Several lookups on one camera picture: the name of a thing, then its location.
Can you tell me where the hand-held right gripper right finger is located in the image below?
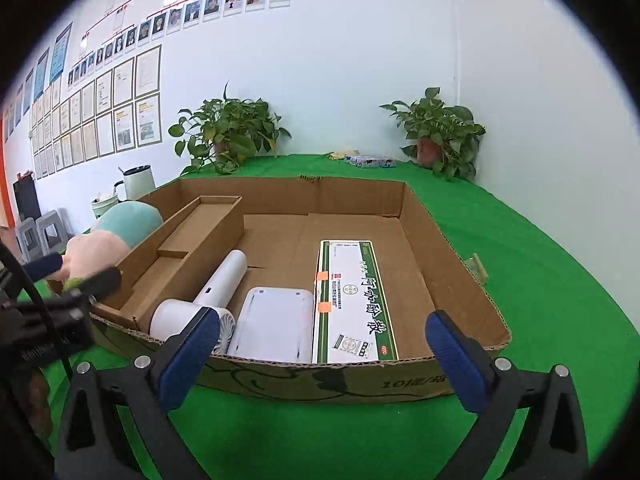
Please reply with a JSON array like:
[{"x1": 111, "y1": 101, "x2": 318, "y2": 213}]
[{"x1": 425, "y1": 310, "x2": 590, "y2": 480}]

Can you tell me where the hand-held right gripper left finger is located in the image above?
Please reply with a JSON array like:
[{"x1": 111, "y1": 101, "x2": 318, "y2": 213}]
[{"x1": 52, "y1": 305, "x2": 222, "y2": 480}]

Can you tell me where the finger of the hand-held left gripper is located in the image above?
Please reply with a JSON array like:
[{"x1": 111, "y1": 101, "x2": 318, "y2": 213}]
[
  {"x1": 22, "y1": 252, "x2": 65, "y2": 281},
  {"x1": 65, "y1": 266, "x2": 123, "y2": 305}
]

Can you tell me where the pink and teal plush toy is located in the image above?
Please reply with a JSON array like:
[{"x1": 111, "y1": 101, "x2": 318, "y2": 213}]
[{"x1": 47, "y1": 201, "x2": 165, "y2": 296}]

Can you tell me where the white plastic device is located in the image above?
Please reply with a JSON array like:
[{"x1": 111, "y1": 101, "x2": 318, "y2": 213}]
[{"x1": 227, "y1": 286, "x2": 315, "y2": 363}]

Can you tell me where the white handheld fan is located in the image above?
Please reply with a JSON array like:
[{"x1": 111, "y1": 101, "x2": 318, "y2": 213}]
[{"x1": 149, "y1": 250, "x2": 248, "y2": 356}]

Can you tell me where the narrow cardboard box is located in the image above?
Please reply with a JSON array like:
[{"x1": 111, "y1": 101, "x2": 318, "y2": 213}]
[{"x1": 102, "y1": 195, "x2": 244, "y2": 331}]

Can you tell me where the green and white medicine box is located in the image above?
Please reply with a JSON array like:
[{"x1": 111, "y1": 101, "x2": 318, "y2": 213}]
[{"x1": 311, "y1": 239, "x2": 399, "y2": 364}]

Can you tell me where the large cardboard box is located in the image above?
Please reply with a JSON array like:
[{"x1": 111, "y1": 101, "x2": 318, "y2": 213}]
[{"x1": 90, "y1": 176, "x2": 512, "y2": 406}]

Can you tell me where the person's left hand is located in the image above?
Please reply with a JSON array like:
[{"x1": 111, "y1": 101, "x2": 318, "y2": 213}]
[{"x1": 27, "y1": 372, "x2": 53, "y2": 436}]

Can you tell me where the green and white cup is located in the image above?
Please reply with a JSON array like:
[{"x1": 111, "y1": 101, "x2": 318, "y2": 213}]
[{"x1": 91, "y1": 195, "x2": 121, "y2": 221}]

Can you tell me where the small cardboard scrap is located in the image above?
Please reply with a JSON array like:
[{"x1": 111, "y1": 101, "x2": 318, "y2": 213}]
[{"x1": 465, "y1": 253, "x2": 488, "y2": 286}]

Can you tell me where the white electric kettle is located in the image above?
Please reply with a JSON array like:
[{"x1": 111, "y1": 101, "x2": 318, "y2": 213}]
[{"x1": 114, "y1": 164, "x2": 156, "y2": 202}]

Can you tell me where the green tablecloth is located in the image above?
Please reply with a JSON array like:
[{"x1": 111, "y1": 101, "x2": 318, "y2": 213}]
[{"x1": 30, "y1": 152, "x2": 640, "y2": 480}]

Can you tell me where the potted pothos plant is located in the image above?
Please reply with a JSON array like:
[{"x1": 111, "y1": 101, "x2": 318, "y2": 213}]
[{"x1": 168, "y1": 80, "x2": 292, "y2": 176}]

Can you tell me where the patterned tissue pack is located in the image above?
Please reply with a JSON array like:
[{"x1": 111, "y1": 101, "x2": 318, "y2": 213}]
[{"x1": 345, "y1": 152, "x2": 398, "y2": 168}]

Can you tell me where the pothos plant in terracotta pot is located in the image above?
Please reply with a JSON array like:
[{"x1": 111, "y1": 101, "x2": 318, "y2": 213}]
[{"x1": 379, "y1": 87, "x2": 487, "y2": 182}]

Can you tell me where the framed wall picture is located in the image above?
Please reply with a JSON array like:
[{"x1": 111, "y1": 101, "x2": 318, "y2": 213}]
[{"x1": 2, "y1": 45, "x2": 163, "y2": 181}]

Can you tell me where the wall chart of portrait photos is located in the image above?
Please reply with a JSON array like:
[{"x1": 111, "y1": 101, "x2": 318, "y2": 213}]
[{"x1": 67, "y1": 0, "x2": 293, "y2": 86}]

